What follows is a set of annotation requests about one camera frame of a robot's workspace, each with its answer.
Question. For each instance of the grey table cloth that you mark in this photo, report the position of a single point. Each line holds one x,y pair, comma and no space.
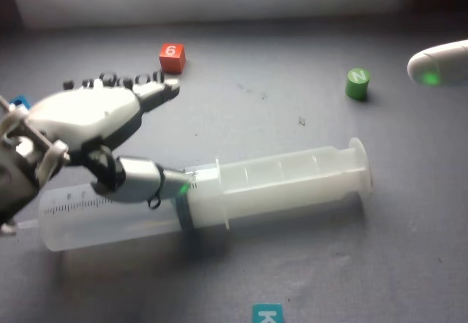
311,264

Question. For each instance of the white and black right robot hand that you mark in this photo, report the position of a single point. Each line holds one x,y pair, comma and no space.
438,65

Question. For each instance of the red cube block number 6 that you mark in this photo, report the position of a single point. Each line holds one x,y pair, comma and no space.
172,58

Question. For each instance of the green cylinder block letter N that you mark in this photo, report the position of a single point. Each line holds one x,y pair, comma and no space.
357,85

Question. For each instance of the large translucent plastic syringe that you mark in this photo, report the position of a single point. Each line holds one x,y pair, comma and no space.
285,184

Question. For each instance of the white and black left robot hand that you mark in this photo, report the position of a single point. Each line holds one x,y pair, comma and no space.
84,114

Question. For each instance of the blue block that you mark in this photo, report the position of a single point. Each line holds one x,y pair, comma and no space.
19,102

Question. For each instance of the teal block letter K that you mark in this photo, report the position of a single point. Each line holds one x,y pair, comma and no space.
267,314

